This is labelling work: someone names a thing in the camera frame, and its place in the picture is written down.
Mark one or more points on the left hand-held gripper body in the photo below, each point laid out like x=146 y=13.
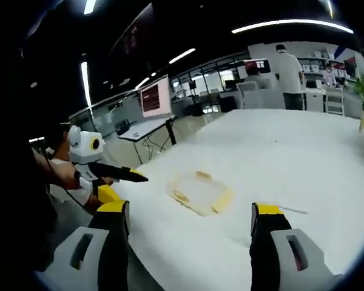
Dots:
x=83 y=147

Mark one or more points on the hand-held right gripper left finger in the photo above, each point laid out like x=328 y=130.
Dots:
x=115 y=242

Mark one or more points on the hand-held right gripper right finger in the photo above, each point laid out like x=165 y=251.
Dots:
x=267 y=242

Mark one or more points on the clear yellow plastic bag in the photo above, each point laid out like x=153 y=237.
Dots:
x=200 y=194

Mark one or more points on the thin white strip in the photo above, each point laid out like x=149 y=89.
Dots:
x=294 y=209

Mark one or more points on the white folding table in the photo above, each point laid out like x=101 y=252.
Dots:
x=145 y=128

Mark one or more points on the long ceiling light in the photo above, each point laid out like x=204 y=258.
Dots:
x=89 y=6
x=291 y=25
x=85 y=83
x=182 y=56

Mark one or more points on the pink display board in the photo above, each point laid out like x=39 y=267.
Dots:
x=154 y=97

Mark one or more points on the white cabinet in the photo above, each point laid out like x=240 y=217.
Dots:
x=258 y=95

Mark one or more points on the monitor with red picture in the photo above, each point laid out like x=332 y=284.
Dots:
x=257 y=65

